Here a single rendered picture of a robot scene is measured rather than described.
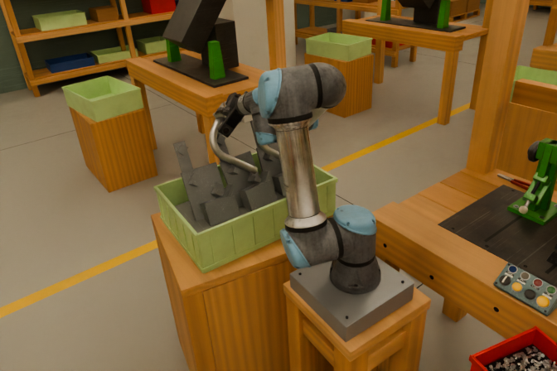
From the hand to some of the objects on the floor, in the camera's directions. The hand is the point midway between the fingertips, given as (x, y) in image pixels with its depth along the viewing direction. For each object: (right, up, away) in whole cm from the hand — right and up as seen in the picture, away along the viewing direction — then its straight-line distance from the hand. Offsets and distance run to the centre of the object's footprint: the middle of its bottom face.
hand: (219, 119), depth 173 cm
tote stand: (+14, -112, +43) cm, 120 cm away
